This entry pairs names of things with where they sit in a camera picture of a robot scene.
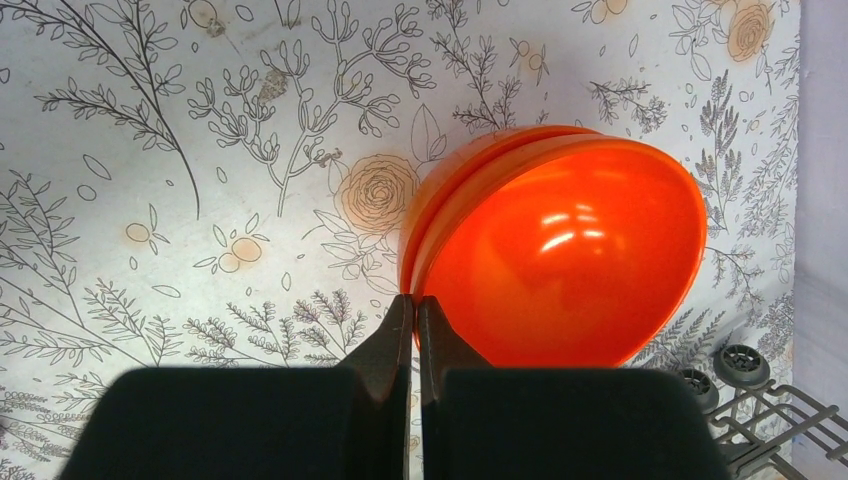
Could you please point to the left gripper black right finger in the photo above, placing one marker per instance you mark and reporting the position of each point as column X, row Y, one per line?
column 483, row 422

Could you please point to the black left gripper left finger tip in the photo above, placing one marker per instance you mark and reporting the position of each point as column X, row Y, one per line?
column 349, row 421

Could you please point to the orange bowl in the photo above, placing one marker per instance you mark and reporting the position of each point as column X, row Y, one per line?
column 570, row 251
column 450, row 173

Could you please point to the floral tablecloth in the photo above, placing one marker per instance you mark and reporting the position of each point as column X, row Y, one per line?
column 222, row 183

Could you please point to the grey wire dish rack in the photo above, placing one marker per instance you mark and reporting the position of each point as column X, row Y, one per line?
column 755, row 418

